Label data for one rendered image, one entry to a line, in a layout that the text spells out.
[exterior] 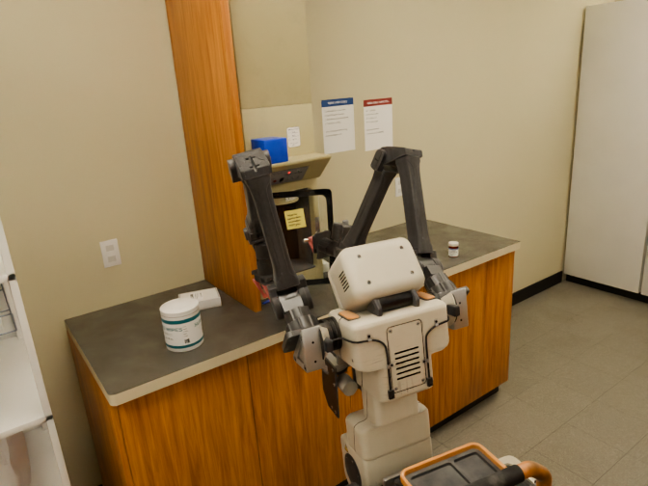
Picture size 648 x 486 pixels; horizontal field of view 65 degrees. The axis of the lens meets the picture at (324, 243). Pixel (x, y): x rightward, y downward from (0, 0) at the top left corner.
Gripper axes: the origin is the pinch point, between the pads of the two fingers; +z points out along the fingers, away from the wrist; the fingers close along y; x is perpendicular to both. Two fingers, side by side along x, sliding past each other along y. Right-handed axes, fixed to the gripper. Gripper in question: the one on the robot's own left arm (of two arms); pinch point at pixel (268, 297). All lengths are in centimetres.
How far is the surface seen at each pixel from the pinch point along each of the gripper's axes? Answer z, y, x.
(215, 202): -25, 49, -6
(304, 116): -56, 33, -42
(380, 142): -34, 76, -121
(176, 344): 13.1, 14.0, 29.3
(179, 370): 16.4, 2.8, 33.1
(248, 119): -57, 33, -16
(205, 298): 12.3, 42.5, 6.2
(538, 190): 22, 76, -282
